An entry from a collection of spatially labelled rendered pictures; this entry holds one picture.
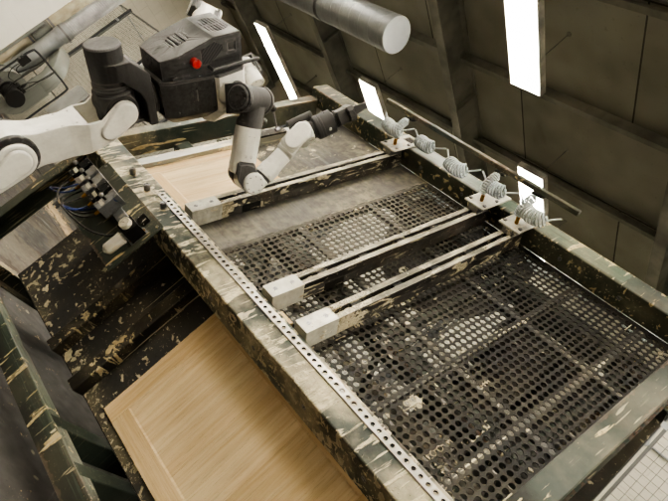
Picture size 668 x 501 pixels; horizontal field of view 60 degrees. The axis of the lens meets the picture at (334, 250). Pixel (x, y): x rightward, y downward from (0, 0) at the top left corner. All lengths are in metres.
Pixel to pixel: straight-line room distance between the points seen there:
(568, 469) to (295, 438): 0.76
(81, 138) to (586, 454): 1.74
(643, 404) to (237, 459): 1.22
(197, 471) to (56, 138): 1.11
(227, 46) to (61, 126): 0.59
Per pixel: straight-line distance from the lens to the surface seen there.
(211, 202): 2.24
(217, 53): 2.07
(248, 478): 1.88
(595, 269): 2.35
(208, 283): 1.92
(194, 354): 2.11
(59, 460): 1.97
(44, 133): 2.00
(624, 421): 1.90
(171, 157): 2.59
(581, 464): 1.73
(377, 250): 2.09
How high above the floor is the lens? 0.83
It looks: 10 degrees up
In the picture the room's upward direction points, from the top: 49 degrees clockwise
